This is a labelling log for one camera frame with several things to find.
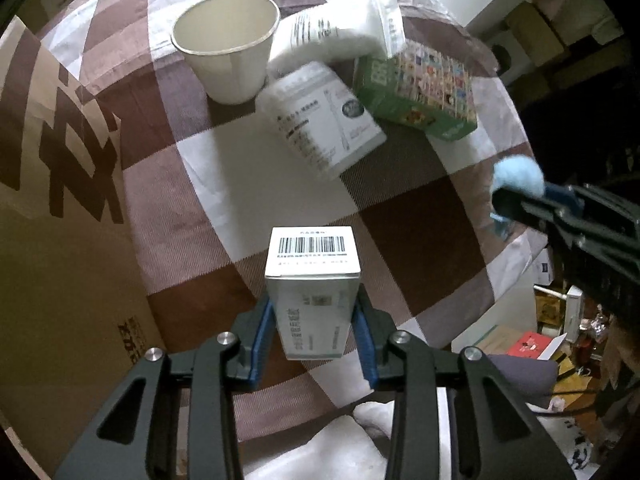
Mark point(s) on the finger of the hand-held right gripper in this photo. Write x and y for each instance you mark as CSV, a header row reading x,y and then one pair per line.
x,y
530,212
565,195

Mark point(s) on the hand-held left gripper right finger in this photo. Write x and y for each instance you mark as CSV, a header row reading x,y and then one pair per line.
x,y
366,355

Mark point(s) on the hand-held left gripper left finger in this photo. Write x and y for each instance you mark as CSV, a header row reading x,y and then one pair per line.
x,y
260,345

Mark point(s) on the light blue fluffy cloth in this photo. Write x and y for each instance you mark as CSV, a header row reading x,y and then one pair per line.
x,y
520,172

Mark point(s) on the white green medicine box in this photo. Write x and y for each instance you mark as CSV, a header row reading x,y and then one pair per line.
x,y
310,260

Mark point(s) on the green toy brick box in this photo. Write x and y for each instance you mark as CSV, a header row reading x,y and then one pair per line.
x,y
425,90

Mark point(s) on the brown cardboard box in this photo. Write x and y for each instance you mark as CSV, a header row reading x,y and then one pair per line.
x,y
60,260

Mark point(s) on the white cotton swab packet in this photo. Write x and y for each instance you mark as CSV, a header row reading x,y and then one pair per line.
x,y
320,115

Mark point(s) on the white cotton pad bag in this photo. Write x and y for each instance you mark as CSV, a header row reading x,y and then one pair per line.
x,y
330,30

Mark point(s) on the large white paper cup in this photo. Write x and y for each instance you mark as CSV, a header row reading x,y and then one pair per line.
x,y
230,70

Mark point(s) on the white fleece garment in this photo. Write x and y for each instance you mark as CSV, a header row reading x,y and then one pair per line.
x,y
320,445

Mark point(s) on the red cardboard box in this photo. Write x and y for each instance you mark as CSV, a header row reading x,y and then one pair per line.
x,y
530,346

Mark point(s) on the grey cloth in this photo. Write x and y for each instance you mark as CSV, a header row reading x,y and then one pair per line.
x,y
520,377

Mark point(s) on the brown white checkered tablecloth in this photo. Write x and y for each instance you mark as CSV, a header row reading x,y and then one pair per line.
x,y
280,195

